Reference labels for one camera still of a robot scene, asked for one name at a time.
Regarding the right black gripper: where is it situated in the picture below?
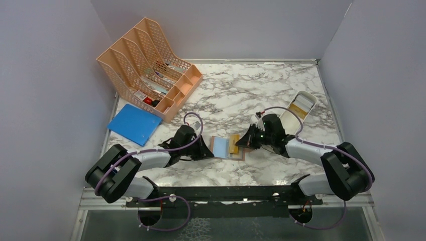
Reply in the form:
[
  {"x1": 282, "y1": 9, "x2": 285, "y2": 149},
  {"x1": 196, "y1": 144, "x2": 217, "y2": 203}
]
[{"x1": 236, "y1": 124, "x2": 274, "y2": 150}]

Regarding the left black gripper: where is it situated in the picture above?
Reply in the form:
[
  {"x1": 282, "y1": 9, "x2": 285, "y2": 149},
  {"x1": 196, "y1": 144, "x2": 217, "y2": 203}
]
[{"x1": 180, "y1": 135, "x2": 215, "y2": 161}]

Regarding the brown leather card holder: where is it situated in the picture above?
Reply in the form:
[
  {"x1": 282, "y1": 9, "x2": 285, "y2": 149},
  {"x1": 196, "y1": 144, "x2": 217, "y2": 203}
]
[{"x1": 209, "y1": 136, "x2": 246, "y2": 161}]

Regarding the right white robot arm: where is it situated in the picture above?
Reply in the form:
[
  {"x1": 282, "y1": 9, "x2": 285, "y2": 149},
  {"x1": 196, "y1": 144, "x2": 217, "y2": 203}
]
[{"x1": 236, "y1": 114, "x2": 375, "y2": 204}]

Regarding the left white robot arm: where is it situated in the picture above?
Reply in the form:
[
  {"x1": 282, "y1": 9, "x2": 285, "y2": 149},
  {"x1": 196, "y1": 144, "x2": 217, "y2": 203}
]
[{"x1": 85, "y1": 125, "x2": 214, "y2": 206}]

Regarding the stack of cards in tray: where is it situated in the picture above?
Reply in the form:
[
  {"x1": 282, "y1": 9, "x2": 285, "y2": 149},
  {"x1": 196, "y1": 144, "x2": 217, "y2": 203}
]
[{"x1": 289, "y1": 94, "x2": 314, "y2": 120}]

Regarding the white plastic tray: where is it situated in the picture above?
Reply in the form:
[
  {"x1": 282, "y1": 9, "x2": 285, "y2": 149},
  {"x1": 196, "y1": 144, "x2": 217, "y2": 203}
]
[{"x1": 280, "y1": 91, "x2": 317, "y2": 135}]

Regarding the blue folder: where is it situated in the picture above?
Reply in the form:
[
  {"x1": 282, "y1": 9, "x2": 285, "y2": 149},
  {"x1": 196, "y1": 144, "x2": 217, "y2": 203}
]
[{"x1": 108, "y1": 104, "x2": 162, "y2": 147}]

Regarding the red item in organizer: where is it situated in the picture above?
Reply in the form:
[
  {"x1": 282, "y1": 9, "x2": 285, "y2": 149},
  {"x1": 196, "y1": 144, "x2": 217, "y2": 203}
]
[{"x1": 143, "y1": 97, "x2": 160, "y2": 107}]

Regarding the peach plastic file organizer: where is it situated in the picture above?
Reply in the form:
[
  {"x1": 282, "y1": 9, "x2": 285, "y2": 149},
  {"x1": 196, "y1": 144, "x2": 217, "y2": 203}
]
[{"x1": 96, "y1": 18, "x2": 203, "y2": 123}]

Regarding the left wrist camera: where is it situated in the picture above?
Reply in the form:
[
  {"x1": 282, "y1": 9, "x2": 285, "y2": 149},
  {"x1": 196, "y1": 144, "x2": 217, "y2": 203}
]
[{"x1": 191, "y1": 121, "x2": 201, "y2": 132}]

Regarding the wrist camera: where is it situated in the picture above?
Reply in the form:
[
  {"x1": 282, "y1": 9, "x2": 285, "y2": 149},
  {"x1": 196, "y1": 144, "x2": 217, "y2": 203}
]
[
  {"x1": 255, "y1": 112, "x2": 265, "y2": 131},
  {"x1": 191, "y1": 121, "x2": 201, "y2": 132}
]

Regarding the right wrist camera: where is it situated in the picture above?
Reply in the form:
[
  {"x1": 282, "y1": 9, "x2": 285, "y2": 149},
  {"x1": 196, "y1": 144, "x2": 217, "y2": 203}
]
[{"x1": 255, "y1": 112, "x2": 265, "y2": 131}]

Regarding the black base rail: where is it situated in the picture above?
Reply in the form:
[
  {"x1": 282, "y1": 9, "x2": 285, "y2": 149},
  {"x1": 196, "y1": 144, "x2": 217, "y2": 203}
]
[{"x1": 126, "y1": 185, "x2": 323, "y2": 218}]

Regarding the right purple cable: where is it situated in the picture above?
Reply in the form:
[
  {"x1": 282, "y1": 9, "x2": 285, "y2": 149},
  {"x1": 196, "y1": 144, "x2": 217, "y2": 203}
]
[{"x1": 261, "y1": 106, "x2": 374, "y2": 192}]

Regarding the purple cable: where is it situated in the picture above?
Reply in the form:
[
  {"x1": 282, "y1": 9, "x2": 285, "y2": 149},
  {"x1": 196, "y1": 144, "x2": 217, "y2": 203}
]
[
  {"x1": 94, "y1": 112, "x2": 203, "y2": 197},
  {"x1": 261, "y1": 106, "x2": 374, "y2": 192}
]

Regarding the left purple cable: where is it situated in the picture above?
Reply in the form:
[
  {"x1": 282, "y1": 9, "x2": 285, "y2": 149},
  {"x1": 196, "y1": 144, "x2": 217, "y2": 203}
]
[{"x1": 94, "y1": 112, "x2": 203, "y2": 197}]

